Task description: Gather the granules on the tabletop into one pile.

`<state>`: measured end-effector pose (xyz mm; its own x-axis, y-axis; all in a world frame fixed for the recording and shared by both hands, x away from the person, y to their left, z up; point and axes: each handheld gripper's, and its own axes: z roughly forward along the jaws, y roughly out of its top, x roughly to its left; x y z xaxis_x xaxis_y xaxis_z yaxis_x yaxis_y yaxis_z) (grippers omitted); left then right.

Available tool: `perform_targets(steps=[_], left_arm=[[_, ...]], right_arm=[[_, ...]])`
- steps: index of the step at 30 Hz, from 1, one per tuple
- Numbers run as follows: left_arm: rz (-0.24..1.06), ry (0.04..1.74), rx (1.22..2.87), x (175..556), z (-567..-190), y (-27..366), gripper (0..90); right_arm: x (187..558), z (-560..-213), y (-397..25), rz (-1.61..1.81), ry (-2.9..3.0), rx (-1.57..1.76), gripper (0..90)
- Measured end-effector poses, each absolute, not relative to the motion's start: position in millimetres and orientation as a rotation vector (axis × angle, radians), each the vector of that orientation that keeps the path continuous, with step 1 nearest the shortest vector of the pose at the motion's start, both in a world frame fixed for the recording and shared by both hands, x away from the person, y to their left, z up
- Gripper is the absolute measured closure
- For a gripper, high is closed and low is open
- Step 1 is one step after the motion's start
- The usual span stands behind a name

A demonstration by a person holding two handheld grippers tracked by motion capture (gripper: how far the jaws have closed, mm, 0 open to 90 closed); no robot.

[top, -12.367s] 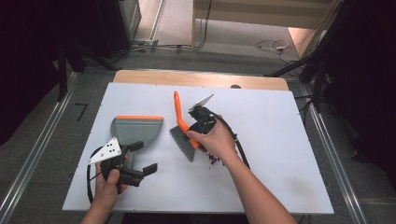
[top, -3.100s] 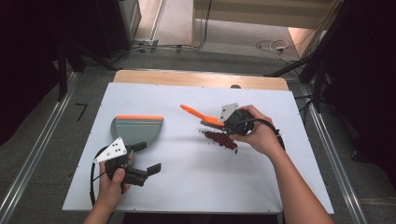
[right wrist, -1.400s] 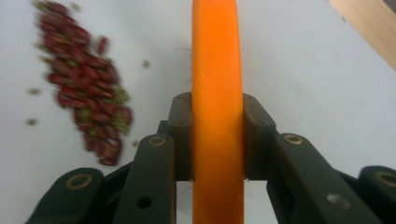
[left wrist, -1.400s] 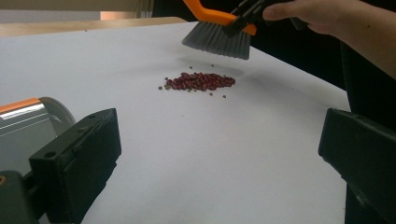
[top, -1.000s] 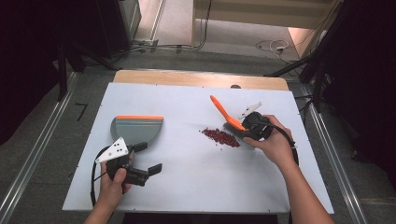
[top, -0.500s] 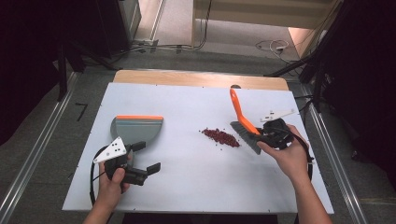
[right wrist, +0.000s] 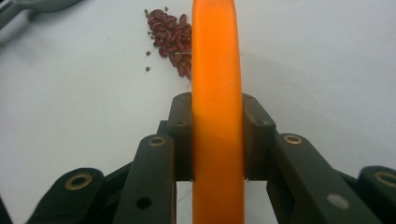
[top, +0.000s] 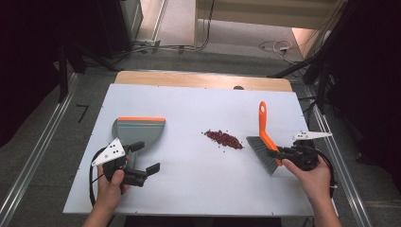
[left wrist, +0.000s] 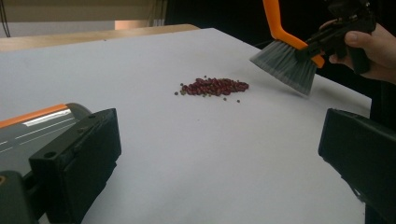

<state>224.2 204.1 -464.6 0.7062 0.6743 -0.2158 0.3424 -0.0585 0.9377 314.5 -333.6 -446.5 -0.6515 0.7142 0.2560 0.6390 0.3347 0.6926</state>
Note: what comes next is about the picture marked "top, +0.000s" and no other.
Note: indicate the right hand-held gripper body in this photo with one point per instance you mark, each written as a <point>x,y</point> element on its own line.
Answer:
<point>304,156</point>

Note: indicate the white board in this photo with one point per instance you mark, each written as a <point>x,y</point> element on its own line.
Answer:
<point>195,189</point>

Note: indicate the beige wooden shelf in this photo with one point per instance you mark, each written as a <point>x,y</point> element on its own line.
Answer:
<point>268,14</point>

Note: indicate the black metal stand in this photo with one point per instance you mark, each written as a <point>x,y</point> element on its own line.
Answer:
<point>63,72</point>
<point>321,85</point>

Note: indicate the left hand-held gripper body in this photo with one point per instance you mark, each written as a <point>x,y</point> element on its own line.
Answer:
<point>110,153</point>

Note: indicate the heap of red beans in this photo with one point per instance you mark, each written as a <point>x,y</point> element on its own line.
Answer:
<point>224,139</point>

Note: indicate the grey dustpan with orange edge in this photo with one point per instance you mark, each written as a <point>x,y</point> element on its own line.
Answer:
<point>140,130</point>

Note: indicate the black curtain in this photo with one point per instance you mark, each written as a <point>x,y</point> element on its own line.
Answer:
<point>372,78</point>
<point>25,63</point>

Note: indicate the aluminium floor rail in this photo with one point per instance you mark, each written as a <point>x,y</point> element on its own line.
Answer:
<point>340,151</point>
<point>38,148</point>

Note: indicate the orange brush with grey bristles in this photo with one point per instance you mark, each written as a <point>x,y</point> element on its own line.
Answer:
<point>262,119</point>

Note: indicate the dark cabinet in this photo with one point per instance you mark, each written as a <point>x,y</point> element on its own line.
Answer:
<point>119,25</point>

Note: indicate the person's right hand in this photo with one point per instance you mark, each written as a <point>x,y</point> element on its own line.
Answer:
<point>315,183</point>

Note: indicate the wooden table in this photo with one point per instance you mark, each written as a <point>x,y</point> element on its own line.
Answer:
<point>189,79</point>

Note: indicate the person's left hand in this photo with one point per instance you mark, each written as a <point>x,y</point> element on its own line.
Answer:
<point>108,194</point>

